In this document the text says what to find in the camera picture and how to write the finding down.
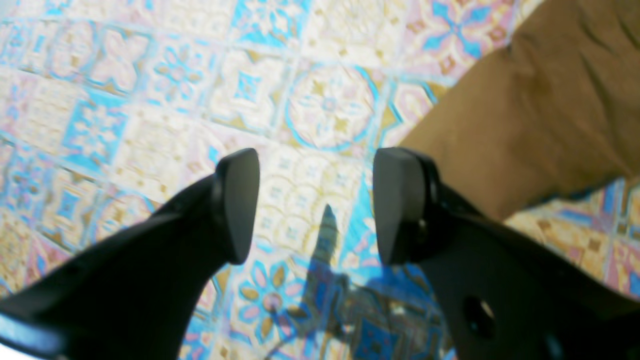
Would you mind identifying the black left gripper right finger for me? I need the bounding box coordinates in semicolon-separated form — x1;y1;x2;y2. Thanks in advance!
372;147;640;360

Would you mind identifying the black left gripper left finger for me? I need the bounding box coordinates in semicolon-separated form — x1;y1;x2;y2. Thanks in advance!
0;148;260;360

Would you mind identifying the brown t-shirt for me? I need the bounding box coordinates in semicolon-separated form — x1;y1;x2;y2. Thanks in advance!
400;0;640;221

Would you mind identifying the patterned tablecloth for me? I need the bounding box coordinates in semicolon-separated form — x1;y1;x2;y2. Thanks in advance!
1;0;639;360

